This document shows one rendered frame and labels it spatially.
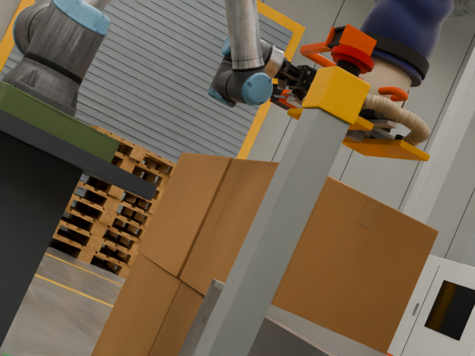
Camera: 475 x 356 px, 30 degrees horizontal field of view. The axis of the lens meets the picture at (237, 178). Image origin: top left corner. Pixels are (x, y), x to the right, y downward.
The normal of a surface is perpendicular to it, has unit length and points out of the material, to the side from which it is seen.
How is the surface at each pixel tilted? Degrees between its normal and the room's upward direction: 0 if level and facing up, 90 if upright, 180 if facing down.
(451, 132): 90
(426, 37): 76
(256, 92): 95
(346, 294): 90
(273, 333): 90
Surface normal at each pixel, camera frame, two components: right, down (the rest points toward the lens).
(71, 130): 0.62, 0.22
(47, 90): 0.48, -0.22
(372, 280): 0.29, 0.04
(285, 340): -0.85, -0.41
